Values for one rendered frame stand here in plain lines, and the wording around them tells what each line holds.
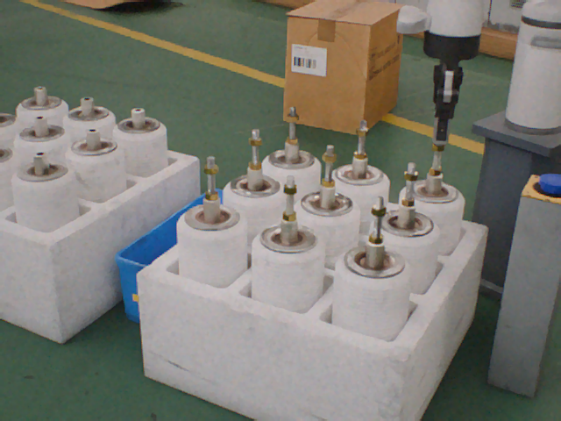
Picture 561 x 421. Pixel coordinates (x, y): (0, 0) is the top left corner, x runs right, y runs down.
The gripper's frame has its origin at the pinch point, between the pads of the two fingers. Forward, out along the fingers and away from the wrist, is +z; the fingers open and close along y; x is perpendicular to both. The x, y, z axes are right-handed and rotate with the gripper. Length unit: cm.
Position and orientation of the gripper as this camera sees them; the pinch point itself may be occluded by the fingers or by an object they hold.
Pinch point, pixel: (441, 129)
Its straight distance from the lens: 109.6
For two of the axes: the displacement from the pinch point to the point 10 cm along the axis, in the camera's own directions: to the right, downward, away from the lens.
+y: 1.8, -4.3, 8.8
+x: -9.8, -0.9, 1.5
